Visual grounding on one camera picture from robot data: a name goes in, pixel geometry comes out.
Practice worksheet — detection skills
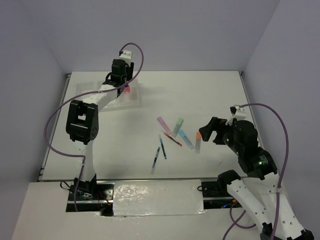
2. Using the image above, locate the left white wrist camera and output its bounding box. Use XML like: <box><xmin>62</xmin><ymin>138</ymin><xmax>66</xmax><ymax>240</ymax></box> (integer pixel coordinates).
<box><xmin>119</xmin><ymin>50</ymin><xmax>132</xmax><ymax>61</ymax></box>

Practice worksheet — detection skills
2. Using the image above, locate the teal gel pen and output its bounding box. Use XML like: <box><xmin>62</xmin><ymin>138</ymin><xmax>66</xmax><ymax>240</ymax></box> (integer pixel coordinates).
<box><xmin>158</xmin><ymin>134</ymin><xmax>168</xmax><ymax>160</ymax></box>

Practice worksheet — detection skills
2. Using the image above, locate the dark blue gel pen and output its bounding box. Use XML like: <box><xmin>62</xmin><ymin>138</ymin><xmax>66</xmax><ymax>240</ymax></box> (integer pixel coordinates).
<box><xmin>150</xmin><ymin>147</ymin><xmax>161</xmax><ymax>175</ymax></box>

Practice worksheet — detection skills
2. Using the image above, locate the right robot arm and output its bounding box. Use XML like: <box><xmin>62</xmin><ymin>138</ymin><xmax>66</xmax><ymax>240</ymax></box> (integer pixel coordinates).
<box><xmin>199</xmin><ymin>117</ymin><xmax>315</xmax><ymax>240</ymax></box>

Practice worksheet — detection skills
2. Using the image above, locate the orange highlighter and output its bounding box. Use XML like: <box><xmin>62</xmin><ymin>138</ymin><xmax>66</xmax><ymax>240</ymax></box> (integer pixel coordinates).
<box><xmin>194</xmin><ymin>131</ymin><xmax>202</xmax><ymax>154</ymax></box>

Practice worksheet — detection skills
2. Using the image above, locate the purple cable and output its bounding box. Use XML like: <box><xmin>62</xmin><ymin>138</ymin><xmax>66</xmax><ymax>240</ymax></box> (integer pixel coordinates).
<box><xmin>222</xmin><ymin>103</ymin><xmax>291</xmax><ymax>240</ymax></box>
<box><xmin>43</xmin><ymin>42</ymin><xmax>145</xmax><ymax>212</ymax></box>

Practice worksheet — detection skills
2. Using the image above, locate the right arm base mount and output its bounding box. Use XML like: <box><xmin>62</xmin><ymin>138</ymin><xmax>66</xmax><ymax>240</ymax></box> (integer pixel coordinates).
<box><xmin>197</xmin><ymin>180</ymin><xmax>235</xmax><ymax>210</ymax></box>

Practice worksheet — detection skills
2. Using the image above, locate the red gel pen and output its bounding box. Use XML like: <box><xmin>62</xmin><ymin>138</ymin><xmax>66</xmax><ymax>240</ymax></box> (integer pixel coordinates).
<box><xmin>160</xmin><ymin>130</ymin><xmax>182</xmax><ymax>147</ymax></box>

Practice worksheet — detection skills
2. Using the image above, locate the pink glue stick tube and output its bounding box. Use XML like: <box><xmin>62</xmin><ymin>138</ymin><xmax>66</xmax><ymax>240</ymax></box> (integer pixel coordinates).
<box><xmin>123</xmin><ymin>85</ymin><xmax>131</xmax><ymax>94</ymax></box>

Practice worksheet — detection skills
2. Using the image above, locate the blue highlighter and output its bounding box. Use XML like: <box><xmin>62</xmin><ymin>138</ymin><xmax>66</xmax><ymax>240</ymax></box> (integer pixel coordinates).
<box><xmin>178</xmin><ymin>129</ymin><xmax>194</xmax><ymax>150</ymax></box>

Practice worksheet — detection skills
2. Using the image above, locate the silver foil cover plate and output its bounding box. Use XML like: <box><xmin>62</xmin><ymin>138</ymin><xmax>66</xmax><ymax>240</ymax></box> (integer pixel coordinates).
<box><xmin>113</xmin><ymin>179</ymin><xmax>206</xmax><ymax>217</ymax></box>

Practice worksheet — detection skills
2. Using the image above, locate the green highlighter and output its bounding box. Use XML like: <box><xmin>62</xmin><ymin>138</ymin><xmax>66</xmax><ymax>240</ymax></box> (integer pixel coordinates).
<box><xmin>172</xmin><ymin>117</ymin><xmax>184</xmax><ymax>138</ymax></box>

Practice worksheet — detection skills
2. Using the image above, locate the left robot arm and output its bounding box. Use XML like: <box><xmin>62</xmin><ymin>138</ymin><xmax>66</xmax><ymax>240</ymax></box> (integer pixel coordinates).
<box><xmin>66</xmin><ymin>58</ymin><xmax>134</xmax><ymax>200</ymax></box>

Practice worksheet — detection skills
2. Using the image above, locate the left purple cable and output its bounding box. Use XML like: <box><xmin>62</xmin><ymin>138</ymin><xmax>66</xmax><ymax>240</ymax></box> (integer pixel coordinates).
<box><xmin>43</xmin><ymin>42</ymin><xmax>145</xmax><ymax>212</ymax></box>

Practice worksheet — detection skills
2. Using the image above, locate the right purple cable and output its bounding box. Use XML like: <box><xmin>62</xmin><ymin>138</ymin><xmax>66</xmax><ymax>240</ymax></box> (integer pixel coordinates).
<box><xmin>222</xmin><ymin>103</ymin><xmax>291</xmax><ymax>240</ymax></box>

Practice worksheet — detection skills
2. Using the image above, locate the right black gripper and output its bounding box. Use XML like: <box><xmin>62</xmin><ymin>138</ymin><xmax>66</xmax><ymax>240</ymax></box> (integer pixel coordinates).
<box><xmin>198</xmin><ymin>115</ymin><xmax>242</xmax><ymax>153</ymax></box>

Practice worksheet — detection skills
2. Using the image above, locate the white three-compartment tray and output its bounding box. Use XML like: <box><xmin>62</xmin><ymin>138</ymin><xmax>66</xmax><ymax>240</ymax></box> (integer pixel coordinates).
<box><xmin>75</xmin><ymin>78</ymin><xmax>140</xmax><ymax>112</ymax></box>

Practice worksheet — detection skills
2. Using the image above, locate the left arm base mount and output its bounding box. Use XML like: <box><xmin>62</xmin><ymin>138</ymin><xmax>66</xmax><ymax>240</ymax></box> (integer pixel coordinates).
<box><xmin>59</xmin><ymin>177</ymin><xmax>115</xmax><ymax>217</ymax></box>

